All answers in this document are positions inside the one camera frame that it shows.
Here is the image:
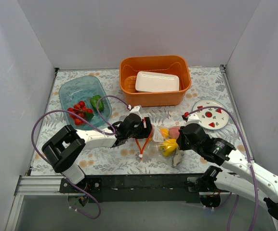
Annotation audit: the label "purple cable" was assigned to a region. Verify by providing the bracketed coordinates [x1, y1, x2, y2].
[31, 95, 132, 167]
[186, 106, 260, 231]

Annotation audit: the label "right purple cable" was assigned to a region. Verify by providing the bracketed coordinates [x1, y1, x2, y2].
[186, 106, 260, 231]

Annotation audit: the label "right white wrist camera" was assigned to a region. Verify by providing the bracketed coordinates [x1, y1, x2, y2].
[182, 112, 200, 126]

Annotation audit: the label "teal transparent plastic tray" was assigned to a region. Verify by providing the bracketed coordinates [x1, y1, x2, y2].
[59, 76, 112, 130]

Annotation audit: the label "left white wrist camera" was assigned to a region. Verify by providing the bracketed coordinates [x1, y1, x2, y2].
[127, 104, 142, 118]

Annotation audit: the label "orange yellow fake mango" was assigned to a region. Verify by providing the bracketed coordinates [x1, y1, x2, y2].
[160, 128, 169, 139]

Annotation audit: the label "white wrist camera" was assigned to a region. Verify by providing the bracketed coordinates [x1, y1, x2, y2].
[182, 112, 200, 126]
[127, 104, 142, 118]

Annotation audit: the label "orange plastic bin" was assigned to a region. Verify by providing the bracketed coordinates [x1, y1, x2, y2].
[119, 55, 191, 107]

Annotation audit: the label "watermelon pattern round plate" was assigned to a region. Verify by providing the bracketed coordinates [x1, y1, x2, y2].
[192, 99, 229, 130]

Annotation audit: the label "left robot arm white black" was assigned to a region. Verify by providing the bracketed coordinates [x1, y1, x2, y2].
[42, 113, 153, 193]

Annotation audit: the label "green fake bell pepper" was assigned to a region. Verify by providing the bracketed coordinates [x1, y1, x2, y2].
[90, 95, 105, 112]

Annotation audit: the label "pink fake peach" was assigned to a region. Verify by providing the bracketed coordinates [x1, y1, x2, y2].
[169, 126, 180, 139]

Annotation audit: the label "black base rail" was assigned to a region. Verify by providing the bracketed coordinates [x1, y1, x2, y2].
[59, 173, 228, 204]

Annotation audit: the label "clear zip top bag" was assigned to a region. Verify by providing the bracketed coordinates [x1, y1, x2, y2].
[135, 126, 185, 161]

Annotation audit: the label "white rectangular tray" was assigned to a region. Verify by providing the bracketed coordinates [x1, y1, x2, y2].
[135, 71, 180, 92]

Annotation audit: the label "yellow fake bell pepper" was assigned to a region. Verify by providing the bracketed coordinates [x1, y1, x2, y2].
[159, 139, 178, 157]

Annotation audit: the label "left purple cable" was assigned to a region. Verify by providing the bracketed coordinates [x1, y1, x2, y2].
[31, 95, 132, 167]

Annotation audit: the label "red fake strawberries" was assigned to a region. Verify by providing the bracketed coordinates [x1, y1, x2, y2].
[67, 101, 94, 126]

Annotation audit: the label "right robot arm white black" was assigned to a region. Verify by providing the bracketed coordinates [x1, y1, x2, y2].
[177, 123, 278, 220]

